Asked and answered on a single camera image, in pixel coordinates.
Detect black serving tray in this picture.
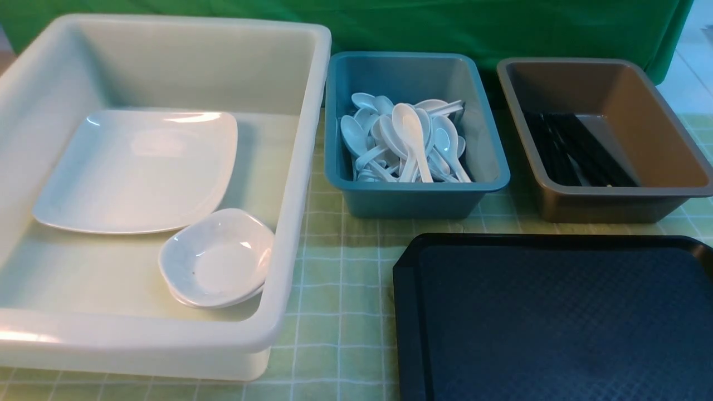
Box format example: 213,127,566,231
393,233,712,400

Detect brown plastic bin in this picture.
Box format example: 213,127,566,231
497,57,711,223

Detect white soup spoon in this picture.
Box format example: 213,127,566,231
392,102,433,183
340,116,395,182
432,116,472,183

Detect teal plastic bin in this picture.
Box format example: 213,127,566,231
324,51,510,220

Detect green backdrop cloth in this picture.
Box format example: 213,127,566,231
1,1,692,89

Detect large white square plate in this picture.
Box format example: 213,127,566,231
32,109,238,234

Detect bundle of black chopsticks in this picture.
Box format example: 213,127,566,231
524,111,639,187

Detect white small bowl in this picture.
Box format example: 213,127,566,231
158,208,275,283
166,280,265,309

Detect large white plastic tub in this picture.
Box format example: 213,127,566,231
2,14,331,381

